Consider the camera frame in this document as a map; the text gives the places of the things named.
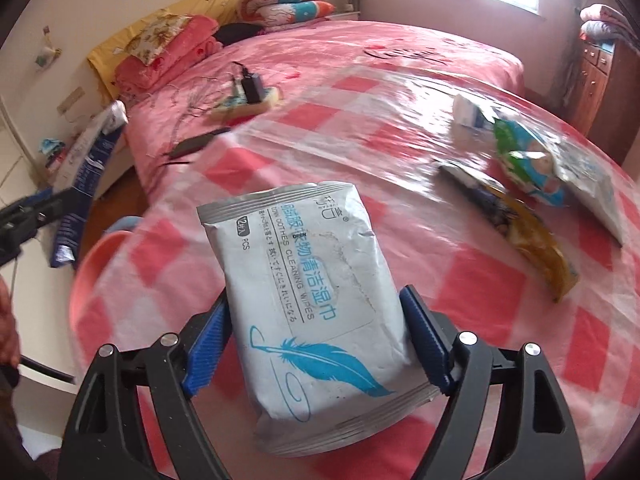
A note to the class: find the yellow snack bag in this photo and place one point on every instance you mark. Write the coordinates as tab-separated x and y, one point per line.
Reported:
535	240

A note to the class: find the colourful cloth pile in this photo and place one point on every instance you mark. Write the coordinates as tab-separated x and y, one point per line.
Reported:
52	152

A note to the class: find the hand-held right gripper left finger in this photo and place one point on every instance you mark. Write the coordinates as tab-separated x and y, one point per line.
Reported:
207	350

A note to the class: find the green snack packet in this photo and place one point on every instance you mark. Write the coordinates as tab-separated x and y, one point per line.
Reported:
525	160

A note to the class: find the bed with pink sheet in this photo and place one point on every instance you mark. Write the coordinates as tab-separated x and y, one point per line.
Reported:
400	45

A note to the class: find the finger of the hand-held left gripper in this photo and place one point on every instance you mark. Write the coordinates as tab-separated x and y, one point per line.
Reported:
25	215

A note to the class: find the beige power strip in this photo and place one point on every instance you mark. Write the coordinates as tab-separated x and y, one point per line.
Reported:
260	102

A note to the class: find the floral pillow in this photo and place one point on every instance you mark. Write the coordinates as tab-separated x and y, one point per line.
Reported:
157	35

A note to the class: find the white blue-label plastic bag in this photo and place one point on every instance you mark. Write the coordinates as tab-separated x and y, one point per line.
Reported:
595	195

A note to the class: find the beige wall switch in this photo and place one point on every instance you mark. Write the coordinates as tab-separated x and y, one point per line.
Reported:
70	101

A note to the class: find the yellow headboard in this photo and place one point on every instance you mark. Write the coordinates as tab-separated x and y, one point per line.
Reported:
200	5

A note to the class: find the brown wooden cabinet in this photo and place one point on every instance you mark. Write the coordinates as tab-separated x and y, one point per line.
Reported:
605	90

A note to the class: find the pink folded blanket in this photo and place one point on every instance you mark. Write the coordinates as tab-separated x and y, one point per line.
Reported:
185	45

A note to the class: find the black cloth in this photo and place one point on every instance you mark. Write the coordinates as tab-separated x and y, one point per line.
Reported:
235	34

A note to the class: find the blue white packet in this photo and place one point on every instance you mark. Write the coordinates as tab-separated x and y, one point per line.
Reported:
80	175

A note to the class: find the red white checked plastic tablecloth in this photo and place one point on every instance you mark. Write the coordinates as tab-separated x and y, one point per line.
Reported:
350	150

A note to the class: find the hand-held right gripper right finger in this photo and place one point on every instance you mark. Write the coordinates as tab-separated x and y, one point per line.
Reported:
425	340

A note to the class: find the grey wet wipes pack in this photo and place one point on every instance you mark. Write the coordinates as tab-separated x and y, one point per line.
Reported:
310	310

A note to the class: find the pink plastic stool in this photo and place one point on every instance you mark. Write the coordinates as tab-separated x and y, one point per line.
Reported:
95	270

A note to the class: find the folded pink grey quilt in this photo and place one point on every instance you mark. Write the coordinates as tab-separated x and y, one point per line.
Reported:
605	20

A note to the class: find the hanging wall ornament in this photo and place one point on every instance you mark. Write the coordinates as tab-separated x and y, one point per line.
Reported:
46	56

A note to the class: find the person's left forearm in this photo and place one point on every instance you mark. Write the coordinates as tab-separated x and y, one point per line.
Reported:
6	325

